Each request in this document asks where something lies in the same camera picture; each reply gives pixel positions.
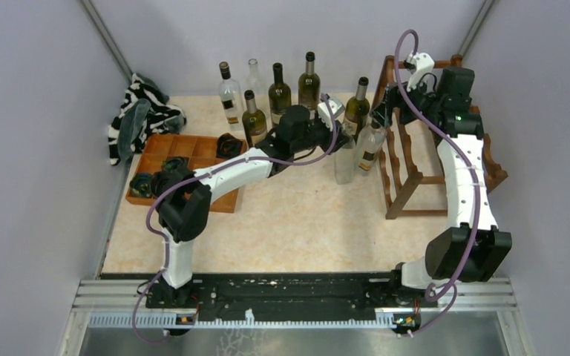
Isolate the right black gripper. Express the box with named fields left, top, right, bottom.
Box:
left=368, top=73, right=442, bottom=129

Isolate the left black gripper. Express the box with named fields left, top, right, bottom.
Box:
left=292, top=112, right=353, bottom=154

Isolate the olive wine bottle grey cap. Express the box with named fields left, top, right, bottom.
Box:
left=342, top=76, right=370, bottom=139

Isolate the slim clear glass bottle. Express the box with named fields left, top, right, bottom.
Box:
left=332, top=127, right=356, bottom=185

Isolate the dark green wine bottle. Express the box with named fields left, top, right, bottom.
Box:
left=298, top=51, right=321, bottom=112

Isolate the dark wine bottle black cap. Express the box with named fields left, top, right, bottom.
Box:
left=268, top=62, right=292, bottom=127

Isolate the green wine bottle silver neck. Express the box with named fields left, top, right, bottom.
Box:
left=242, top=90, right=268, bottom=148

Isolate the clear square spirit bottle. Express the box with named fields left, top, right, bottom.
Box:
left=218, top=62, right=244, bottom=131

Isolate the brown wooden wine rack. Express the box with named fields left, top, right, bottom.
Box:
left=372, top=53, right=508, bottom=220

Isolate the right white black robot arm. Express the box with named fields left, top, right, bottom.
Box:
left=372, top=65, right=512, bottom=306

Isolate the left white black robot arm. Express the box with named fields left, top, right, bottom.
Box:
left=145, top=98, right=346, bottom=307

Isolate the black rolled sock top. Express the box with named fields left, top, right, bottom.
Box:
left=216, top=133, right=243, bottom=159

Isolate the dark rolled sock middle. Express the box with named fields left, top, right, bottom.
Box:
left=161, top=156, right=189, bottom=174

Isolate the dark rolled sock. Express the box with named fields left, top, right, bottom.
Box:
left=150, top=171, right=171, bottom=199
left=161, top=156, right=189, bottom=174

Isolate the zebra striped cloth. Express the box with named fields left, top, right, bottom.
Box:
left=107, top=73, right=187, bottom=166

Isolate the dark rolled sock front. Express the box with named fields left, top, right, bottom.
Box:
left=150, top=171, right=171, bottom=199

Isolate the teal rolled sock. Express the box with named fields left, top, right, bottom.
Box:
left=128, top=172, right=153, bottom=199

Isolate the grey blue cloth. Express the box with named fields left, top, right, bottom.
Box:
left=117, top=99, right=151, bottom=161

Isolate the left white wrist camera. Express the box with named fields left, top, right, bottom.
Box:
left=316, top=93, right=345, bottom=131

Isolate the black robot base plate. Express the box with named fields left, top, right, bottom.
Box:
left=145, top=271, right=434, bottom=322

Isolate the grey cable comb strip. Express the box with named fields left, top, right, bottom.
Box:
left=88, top=309, right=398, bottom=330

